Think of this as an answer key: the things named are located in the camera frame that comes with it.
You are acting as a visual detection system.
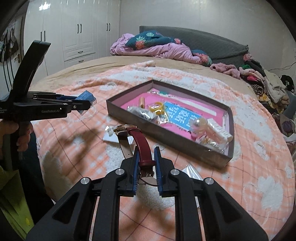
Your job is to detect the blue small jewelry box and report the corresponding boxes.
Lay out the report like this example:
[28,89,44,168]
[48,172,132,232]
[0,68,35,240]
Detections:
[74,90,97,115]

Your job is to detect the white comb hair clip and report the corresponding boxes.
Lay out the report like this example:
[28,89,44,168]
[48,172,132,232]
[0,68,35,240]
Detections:
[207,118,233,143]

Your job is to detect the pearl claw hair clip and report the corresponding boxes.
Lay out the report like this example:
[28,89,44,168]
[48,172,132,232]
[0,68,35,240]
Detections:
[189,117,208,139]

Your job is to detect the red strap wristwatch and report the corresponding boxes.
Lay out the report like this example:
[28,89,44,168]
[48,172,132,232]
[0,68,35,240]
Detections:
[114,125,158,187]

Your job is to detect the silver jewelry plastic bag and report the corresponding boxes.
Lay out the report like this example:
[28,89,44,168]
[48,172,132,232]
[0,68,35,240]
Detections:
[127,106,157,122]

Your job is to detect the person's left hand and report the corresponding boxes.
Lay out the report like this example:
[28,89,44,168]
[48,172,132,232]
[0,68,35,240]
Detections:
[0,120,34,153]

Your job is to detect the pearl earrings on card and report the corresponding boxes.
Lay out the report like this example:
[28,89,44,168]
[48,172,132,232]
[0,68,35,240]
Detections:
[103,126,134,145]

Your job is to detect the orange white plaid blanket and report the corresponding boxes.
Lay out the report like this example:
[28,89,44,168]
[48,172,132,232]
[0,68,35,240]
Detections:
[33,60,295,240]

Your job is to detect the white wardrobe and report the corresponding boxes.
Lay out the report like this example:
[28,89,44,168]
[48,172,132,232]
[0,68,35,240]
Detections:
[23,0,121,82]

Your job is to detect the grey shallow cardboard box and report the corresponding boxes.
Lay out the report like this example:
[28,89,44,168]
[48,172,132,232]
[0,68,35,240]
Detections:
[106,80,234,169]

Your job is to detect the pink book in box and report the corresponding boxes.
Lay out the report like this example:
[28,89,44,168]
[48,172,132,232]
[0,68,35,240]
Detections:
[121,88,229,140]

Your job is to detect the dark floral pillow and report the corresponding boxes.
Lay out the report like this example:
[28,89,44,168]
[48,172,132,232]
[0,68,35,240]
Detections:
[125,29,213,67]

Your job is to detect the pink purple quilt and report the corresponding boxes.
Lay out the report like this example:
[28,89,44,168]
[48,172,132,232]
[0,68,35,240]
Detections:
[109,33,209,65]

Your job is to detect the tan bed sheet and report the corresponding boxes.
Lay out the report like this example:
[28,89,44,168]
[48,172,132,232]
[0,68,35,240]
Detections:
[30,56,256,98]

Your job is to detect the pile of clothes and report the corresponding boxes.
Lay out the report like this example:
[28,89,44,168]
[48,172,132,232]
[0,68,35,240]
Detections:
[239,53,295,137]

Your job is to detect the pink fuzzy garment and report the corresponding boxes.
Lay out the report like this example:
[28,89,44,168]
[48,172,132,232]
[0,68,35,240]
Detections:
[210,63,240,79]

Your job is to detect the grey headboard cover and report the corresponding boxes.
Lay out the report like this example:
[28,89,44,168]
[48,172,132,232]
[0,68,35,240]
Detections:
[139,26,249,67]

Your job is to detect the yellow hair ties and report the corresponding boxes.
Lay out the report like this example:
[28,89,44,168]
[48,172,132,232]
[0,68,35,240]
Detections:
[148,101,166,116]

